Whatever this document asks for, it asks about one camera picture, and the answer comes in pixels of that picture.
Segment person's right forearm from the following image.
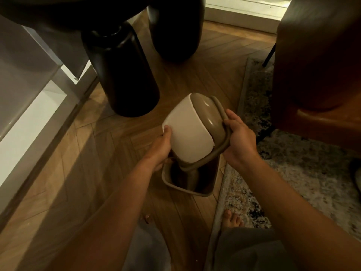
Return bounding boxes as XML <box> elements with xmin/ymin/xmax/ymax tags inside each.
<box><xmin>238</xmin><ymin>155</ymin><xmax>361</xmax><ymax>271</ymax></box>

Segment taupe open waste bin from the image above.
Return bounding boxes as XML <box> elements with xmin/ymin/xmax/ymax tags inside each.
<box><xmin>161</xmin><ymin>155</ymin><xmax>221</xmax><ymax>197</ymax></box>

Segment thick black table leg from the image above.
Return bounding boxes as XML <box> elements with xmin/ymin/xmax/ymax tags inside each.
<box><xmin>81</xmin><ymin>22</ymin><xmax>161</xmax><ymax>118</ymax></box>
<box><xmin>146</xmin><ymin>0</ymin><xmax>205</xmax><ymax>63</ymax></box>

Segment white bin with taupe lid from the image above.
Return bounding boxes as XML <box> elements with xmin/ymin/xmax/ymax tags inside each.
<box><xmin>162</xmin><ymin>93</ymin><xmax>232</xmax><ymax>170</ymax></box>

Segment white baseboard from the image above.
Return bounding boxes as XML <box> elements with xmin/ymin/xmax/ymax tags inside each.
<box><xmin>204</xmin><ymin>0</ymin><xmax>291</xmax><ymax>34</ymax></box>

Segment white low cabinet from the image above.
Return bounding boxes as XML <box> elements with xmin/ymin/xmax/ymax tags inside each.
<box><xmin>0</xmin><ymin>14</ymin><xmax>98</xmax><ymax>232</ymax></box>

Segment brown leather armchair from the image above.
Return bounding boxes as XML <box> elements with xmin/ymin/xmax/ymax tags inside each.
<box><xmin>256</xmin><ymin>0</ymin><xmax>361</xmax><ymax>152</ymax></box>

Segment person's right foot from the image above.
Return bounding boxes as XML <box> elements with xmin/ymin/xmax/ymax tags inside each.
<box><xmin>221</xmin><ymin>209</ymin><xmax>245</xmax><ymax>229</ymax></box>

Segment person's left forearm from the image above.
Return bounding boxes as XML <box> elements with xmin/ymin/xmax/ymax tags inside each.
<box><xmin>48</xmin><ymin>156</ymin><xmax>164</xmax><ymax>271</ymax></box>

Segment grey shorts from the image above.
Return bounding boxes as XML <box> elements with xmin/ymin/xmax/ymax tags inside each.
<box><xmin>121</xmin><ymin>222</ymin><xmax>295</xmax><ymax>271</ymax></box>

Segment person's left hand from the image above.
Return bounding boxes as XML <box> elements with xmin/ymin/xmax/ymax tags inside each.
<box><xmin>143</xmin><ymin>125</ymin><xmax>173</xmax><ymax>172</ymax></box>

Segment person's right hand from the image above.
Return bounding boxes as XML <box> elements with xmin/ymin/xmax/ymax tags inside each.
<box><xmin>222</xmin><ymin>109</ymin><xmax>259</xmax><ymax>170</ymax></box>

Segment dark table top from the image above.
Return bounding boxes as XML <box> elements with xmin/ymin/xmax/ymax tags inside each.
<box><xmin>0</xmin><ymin>0</ymin><xmax>154</xmax><ymax>33</ymax></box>

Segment grey patterned rug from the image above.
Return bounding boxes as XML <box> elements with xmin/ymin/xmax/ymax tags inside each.
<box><xmin>204</xmin><ymin>57</ymin><xmax>361</xmax><ymax>271</ymax></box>

